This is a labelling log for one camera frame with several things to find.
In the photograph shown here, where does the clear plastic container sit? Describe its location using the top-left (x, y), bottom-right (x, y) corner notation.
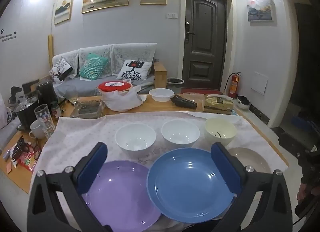
top-left (182, 92), bottom-right (205, 105)

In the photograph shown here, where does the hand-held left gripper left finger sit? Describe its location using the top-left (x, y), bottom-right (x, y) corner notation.
top-left (27, 142), bottom-right (113, 232)

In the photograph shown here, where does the small shallow white bowl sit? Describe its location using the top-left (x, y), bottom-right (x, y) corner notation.
top-left (149, 88), bottom-right (175, 102)

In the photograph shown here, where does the white and black appliance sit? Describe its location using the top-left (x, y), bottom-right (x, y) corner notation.
top-left (9, 86), bottom-right (27, 105)

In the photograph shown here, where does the grey sofa with lace cover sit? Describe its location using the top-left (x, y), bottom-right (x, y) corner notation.
top-left (51, 42), bottom-right (160, 97)

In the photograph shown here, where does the beige plate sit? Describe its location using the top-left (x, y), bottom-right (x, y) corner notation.
top-left (226, 147), bottom-right (272, 175)

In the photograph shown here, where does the wine glass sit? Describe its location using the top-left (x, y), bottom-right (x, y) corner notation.
top-left (65, 87), bottom-right (78, 106)

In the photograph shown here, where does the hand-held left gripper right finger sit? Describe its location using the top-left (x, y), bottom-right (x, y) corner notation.
top-left (211, 142), bottom-right (293, 232)

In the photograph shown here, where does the person's right hand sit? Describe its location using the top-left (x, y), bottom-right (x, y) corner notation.
top-left (297, 183), bottom-right (309, 202)

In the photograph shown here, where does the dark brown door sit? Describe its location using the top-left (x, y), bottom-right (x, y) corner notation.
top-left (182, 0), bottom-right (228, 90)

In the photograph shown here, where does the white mug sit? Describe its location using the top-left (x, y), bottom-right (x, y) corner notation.
top-left (29, 120), bottom-right (47, 139)

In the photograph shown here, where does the red fire extinguisher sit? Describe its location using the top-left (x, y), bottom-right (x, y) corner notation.
top-left (224, 72), bottom-right (242, 98)

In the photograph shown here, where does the mountain painting gold frame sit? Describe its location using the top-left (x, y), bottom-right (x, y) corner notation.
top-left (54, 0), bottom-right (74, 25)

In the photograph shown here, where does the purple plate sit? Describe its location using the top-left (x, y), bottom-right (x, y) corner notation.
top-left (81, 160), bottom-right (163, 232)

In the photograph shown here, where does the black and white cushion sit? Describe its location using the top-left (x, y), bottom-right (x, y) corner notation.
top-left (49, 57), bottom-right (74, 82)

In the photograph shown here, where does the red doormat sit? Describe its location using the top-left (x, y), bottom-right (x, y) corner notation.
top-left (180, 87), bottom-right (223, 95)

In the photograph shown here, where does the white trash bin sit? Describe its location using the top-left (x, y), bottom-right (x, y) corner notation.
top-left (166, 77), bottom-right (185, 90)

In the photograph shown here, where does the wooden board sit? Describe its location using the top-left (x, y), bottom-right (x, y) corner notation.
top-left (48, 34), bottom-right (55, 72)

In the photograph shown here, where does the steel pot with lid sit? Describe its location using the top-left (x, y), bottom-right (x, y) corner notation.
top-left (14, 96), bottom-right (39, 130)

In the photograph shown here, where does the red lid container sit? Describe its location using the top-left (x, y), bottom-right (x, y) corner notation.
top-left (98, 80), bottom-right (133, 93)

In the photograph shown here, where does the glass ashtray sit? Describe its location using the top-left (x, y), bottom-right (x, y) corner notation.
top-left (69, 100), bottom-right (105, 118)

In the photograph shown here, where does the red snack packet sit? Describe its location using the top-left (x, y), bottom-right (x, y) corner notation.
top-left (11, 137), bottom-right (42, 172)

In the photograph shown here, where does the small spice jar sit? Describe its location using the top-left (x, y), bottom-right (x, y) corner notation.
top-left (51, 100), bottom-right (61, 117)

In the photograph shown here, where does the printed glass tumbler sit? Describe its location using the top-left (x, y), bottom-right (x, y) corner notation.
top-left (34, 104), bottom-right (56, 140)

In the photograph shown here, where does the teal leaf print cushion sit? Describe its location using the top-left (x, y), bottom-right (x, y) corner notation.
top-left (79, 53), bottom-right (110, 80)

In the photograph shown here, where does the red-lidded container in bag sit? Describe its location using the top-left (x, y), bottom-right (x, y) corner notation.
top-left (101, 85), bottom-right (148, 112)

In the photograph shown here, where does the black pouch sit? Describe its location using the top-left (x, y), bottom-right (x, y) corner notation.
top-left (171, 94), bottom-right (197, 109)

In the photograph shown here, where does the cream bowl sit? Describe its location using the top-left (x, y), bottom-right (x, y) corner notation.
top-left (204, 118), bottom-right (237, 147)

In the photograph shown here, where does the white helmet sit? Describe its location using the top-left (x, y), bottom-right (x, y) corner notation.
top-left (237, 95), bottom-right (251, 110)

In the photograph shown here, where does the white wall panel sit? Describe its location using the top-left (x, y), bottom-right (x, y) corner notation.
top-left (251, 71), bottom-right (268, 95)

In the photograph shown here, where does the wooden side table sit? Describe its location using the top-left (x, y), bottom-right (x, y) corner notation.
top-left (153, 62), bottom-right (168, 88)

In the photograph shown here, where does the white tree print cushion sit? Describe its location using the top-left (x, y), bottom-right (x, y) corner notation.
top-left (116, 60), bottom-right (152, 81)

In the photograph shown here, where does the blue plate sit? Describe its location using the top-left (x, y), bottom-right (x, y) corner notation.
top-left (146, 147), bottom-right (238, 223)

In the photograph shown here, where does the white patterned tablecloth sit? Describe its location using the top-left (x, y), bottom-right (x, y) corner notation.
top-left (30, 112), bottom-right (288, 232)

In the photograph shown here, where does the black kettle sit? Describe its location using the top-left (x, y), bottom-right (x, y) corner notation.
top-left (36, 81), bottom-right (59, 108)

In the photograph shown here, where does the door handle lock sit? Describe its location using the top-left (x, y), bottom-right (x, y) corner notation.
top-left (185, 21), bottom-right (195, 44)

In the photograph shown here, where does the gold packaged box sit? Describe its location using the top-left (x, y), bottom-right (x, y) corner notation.
top-left (202, 94), bottom-right (234, 115)

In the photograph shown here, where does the frameless sunset canvas painting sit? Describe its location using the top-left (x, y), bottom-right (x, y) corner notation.
top-left (247, 0), bottom-right (277, 23)

